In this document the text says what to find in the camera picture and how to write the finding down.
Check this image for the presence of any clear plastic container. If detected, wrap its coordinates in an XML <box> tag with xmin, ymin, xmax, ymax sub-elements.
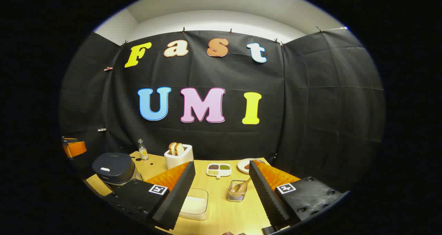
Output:
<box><xmin>179</xmin><ymin>188</ymin><xmax>209</xmax><ymax>221</ymax></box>

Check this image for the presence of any white round plate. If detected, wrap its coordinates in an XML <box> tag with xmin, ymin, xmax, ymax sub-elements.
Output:
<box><xmin>237</xmin><ymin>158</ymin><xmax>266</xmax><ymax>174</ymax></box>

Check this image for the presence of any small clear bottle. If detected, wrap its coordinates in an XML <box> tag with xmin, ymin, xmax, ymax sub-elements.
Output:
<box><xmin>138</xmin><ymin>139</ymin><xmax>149</xmax><ymax>160</ymax></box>

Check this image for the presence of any wire chopstick holder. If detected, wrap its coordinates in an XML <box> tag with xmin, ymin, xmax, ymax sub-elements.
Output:
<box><xmin>227</xmin><ymin>180</ymin><xmax>248</xmax><ymax>202</ymax></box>

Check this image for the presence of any black backdrop cloth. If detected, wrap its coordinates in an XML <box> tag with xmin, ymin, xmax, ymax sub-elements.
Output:
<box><xmin>59</xmin><ymin>28</ymin><xmax>385</xmax><ymax>194</ymax></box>

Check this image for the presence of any white divided dish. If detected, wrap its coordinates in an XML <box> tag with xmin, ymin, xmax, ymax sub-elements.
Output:
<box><xmin>206</xmin><ymin>163</ymin><xmax>232</xmax><ymax>179</ymax></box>

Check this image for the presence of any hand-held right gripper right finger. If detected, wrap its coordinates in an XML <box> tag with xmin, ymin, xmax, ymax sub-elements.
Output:
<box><xmin>249</xmin><ymin>160</ymin><xmax>350</xmax><ymax>233</ymax></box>

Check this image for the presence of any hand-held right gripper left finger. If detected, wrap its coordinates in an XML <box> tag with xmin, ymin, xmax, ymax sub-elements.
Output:
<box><xmin>104</xmin><ymin>161</ymin><xmax>196</xmax><ymax>231</ymax></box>

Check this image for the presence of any white toaster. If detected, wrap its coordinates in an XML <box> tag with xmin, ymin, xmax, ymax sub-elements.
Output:
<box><xmin>164</xmin><ymin>144</ymin><xmax>194</xmax><ymax>170</ymax></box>

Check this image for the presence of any dark rice cooker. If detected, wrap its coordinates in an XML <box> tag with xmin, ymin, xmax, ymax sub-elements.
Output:
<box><xmin>92</xmin><ymin>153</ymin><xmax>142</xmax><ymax>186</ymax></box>

